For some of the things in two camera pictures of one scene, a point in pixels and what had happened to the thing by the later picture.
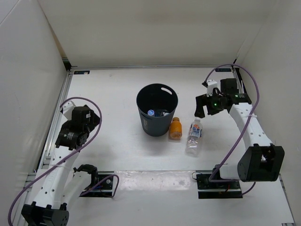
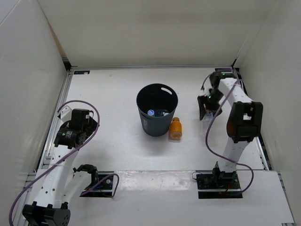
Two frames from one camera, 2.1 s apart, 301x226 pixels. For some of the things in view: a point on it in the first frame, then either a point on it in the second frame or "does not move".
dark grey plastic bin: [156, 103] does not move
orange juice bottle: [176, 132] does not move
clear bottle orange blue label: [193, 140] -> [209, 115]
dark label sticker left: [81, 72] does not move
